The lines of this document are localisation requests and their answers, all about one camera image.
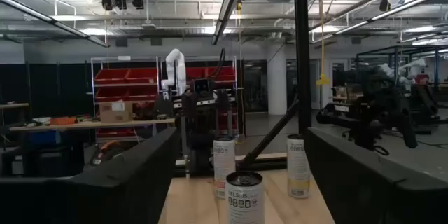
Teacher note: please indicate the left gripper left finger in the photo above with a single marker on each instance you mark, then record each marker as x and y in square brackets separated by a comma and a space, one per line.
[105, 196]

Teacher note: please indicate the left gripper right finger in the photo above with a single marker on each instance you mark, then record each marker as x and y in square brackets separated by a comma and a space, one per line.
[367, 196]

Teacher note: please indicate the white Celsius can orange print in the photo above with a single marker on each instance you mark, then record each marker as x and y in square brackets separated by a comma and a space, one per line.
[245, 199]

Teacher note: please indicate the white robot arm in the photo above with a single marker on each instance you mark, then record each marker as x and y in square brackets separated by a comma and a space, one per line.
[176, 66]

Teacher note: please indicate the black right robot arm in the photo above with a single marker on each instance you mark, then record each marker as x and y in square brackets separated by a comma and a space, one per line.
[203, 126]

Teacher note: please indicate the black background robot arm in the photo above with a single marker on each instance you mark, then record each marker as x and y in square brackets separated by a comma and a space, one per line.
[367, 112]

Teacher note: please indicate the orange shop vacuum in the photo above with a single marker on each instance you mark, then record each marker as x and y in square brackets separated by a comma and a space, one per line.
[108, 147]

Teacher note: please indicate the wooden workbench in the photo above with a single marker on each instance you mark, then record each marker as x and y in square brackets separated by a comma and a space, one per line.
[87, 125]

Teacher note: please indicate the white Celsius can yellow band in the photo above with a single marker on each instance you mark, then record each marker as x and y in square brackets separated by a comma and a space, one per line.
[297, 168]

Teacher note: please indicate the cardboard box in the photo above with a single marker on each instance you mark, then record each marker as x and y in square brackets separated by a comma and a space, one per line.
[115, 112]

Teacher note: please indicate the metal rack red bins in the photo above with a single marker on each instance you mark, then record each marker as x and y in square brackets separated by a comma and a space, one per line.
[122, 77]

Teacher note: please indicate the white Celsius can red print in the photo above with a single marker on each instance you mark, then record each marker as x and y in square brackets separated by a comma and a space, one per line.
[224, 168]

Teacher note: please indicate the white round column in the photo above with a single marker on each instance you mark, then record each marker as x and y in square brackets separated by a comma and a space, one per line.
[277, 84]

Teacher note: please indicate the black aluminium table frame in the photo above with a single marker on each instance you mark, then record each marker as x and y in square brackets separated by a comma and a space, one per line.
[302, 42]

